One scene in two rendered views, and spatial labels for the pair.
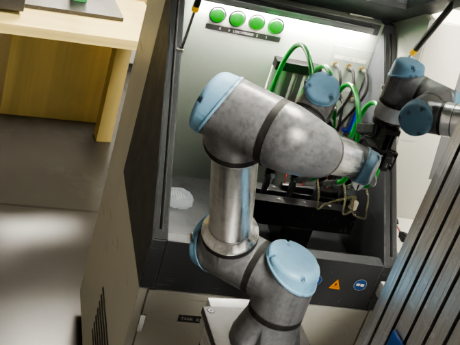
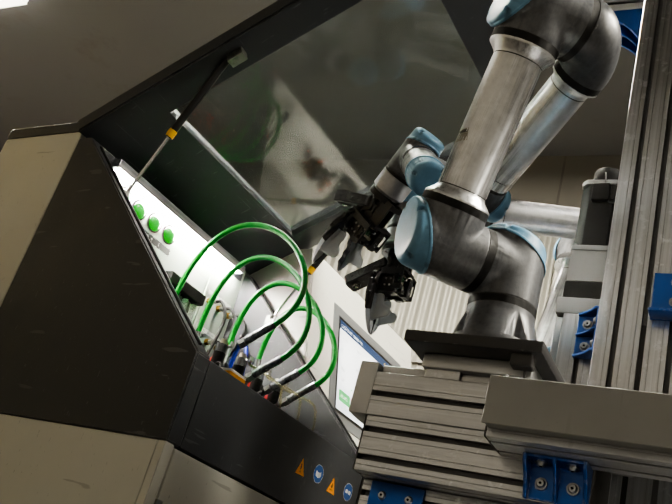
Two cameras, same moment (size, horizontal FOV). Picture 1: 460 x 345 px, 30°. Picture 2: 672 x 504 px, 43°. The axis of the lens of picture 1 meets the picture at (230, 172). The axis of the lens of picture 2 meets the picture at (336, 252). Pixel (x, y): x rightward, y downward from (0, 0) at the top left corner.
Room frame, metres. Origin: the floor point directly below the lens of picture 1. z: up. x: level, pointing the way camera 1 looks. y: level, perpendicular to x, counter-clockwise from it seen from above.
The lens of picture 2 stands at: (0.55, 0.81, 0.56)
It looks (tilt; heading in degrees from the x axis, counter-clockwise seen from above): 24 degrees up; 325
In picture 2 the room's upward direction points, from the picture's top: 17 degrees clockwise
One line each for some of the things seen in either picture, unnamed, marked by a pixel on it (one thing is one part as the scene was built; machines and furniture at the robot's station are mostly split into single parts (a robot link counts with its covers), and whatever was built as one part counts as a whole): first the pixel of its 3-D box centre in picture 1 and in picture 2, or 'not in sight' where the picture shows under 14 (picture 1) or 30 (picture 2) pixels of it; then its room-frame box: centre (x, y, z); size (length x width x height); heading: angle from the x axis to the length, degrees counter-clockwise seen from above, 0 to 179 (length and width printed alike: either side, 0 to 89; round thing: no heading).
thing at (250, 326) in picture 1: (270, 324); (496, 334); (1.44, -0.18, 1.09); 0.15 x 0.15 x 0.10
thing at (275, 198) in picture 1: (294, 217); not in sight; (2.22, -0.22, 0.91); 0.34 x 0.10 x 0.15; 109
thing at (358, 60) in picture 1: (339, 95); (209, 339); (2.51, -0.25, 1.20); 0.13 x 0.03 x 0.31; 109
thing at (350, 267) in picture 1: (270, 272); (278, 457); (1.95, -0.19, 0.87); 0.62 x 0.04 x 0.16; 109
